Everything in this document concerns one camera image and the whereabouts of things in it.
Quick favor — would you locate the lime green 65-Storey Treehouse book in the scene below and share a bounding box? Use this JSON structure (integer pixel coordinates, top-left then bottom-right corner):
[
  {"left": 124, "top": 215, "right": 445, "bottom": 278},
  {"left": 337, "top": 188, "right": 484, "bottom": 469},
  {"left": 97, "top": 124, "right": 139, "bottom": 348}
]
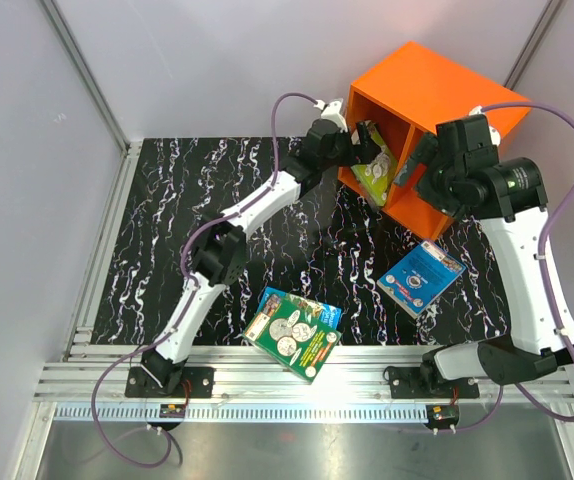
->
[{"left": 351, "top": 120, "right": 398, "bottom": 209}]

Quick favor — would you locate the blue 26-Storey Treehouse book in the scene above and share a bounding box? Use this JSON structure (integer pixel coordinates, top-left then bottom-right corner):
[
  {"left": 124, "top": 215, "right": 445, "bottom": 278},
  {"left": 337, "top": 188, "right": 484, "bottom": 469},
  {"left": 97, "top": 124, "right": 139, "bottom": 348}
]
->
[{"left": 256, "top": 287, "right": 343, "bottom": 329}]

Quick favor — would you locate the dark green 104-Storey Treehouse book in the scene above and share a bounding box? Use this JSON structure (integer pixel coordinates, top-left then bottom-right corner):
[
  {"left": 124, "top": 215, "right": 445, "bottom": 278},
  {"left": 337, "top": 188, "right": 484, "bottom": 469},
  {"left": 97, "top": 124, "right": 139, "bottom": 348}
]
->
[{"left": 244, "top": 297, "right": 341, "bottom": 383}]

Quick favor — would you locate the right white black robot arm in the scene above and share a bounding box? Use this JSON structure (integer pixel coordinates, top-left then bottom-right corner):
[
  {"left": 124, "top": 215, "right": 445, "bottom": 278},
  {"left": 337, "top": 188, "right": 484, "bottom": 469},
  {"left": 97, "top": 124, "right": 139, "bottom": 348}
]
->
[{"left": 398, "top": 114, "right": 574, "bottom": 397}]

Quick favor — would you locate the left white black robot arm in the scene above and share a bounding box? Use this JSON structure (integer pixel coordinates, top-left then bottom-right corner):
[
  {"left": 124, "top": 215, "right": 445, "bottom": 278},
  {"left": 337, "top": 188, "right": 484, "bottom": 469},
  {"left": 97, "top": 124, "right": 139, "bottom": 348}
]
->
[{"left": 141, "top": 119, "right": 381, "bottom": 397}]

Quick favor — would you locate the orange two-compartment shelf box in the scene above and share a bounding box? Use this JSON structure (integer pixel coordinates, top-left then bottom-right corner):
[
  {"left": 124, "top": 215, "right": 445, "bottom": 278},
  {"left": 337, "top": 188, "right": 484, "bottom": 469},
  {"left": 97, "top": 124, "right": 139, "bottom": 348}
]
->
[{"left": 345, "top": 42, "right": 530, "bottom": 240}]

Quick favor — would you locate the blue red-edged book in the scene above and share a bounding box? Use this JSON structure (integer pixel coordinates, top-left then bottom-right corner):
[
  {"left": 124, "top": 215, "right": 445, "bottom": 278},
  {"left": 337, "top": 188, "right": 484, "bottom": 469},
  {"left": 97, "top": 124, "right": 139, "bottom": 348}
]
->
[{"left": 377, "top": 240, "right": 466, "bottom": 318}]

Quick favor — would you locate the black marble pattern mat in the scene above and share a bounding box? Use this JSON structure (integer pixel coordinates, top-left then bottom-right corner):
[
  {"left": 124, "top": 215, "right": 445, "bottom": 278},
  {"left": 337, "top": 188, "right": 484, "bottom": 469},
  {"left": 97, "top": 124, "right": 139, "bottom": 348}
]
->
[{"left": 92, "top": 137, "right": 511, "bottom": 346}]

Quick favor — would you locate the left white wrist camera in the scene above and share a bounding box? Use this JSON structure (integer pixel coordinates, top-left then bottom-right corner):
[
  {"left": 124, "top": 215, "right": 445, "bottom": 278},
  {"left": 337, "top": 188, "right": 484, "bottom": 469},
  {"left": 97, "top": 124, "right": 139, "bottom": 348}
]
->
[{"left": 314, "top": 98, "right": 348, "bottom": 132}]

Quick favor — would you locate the right aluminium corner post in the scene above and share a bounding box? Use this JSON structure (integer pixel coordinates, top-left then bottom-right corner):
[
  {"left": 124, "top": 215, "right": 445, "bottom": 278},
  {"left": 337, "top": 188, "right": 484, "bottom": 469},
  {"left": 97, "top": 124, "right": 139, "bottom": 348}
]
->
[{"left": 503, "top": 0, "right": 567, "bottom": 90}]

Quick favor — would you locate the aluminium corner post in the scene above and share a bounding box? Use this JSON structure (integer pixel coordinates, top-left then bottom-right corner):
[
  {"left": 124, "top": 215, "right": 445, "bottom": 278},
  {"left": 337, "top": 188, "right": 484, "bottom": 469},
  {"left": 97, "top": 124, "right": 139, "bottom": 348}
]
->
[
  {"left": 503, "top": 0, "right": 567, "bottom": 90},
  {"left": 39, "top": 0, "right": 131, "bottom": 156}
]

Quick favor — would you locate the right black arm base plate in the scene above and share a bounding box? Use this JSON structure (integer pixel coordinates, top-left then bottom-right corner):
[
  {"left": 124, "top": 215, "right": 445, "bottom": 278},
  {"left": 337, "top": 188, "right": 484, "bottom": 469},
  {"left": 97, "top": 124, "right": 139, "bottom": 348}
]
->
[{"left": 383, "top": 366, "right": 480, "bottom": 400}]

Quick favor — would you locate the left aluminium corner post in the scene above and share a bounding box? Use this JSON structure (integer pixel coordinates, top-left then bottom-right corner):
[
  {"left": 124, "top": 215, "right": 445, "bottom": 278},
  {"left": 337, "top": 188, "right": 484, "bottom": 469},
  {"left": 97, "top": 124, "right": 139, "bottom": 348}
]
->
[{"left": 39, "top": 0, "right": 131, "bottom": 156}]

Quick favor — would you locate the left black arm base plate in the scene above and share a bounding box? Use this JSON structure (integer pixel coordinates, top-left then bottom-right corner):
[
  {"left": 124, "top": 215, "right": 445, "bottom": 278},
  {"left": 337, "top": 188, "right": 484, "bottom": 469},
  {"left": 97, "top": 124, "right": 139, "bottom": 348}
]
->
[{"left": 124, "top": 366, "right": 216, "bottom": 399}]

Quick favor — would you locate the white slotted cable duct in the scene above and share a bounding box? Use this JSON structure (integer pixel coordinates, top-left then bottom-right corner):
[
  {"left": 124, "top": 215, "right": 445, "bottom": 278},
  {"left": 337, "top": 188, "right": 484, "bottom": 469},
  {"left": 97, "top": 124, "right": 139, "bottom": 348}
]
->
[{"left": 55, "top": 402, "right": 428, "bottom": 424}]

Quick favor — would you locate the aluminium front rail frame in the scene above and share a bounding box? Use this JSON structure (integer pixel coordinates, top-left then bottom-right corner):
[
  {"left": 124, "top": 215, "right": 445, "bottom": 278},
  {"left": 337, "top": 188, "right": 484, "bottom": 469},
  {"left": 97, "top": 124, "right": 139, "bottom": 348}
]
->
[{"left": 11, "top": 344, "right": 574, "bottom": 480}]

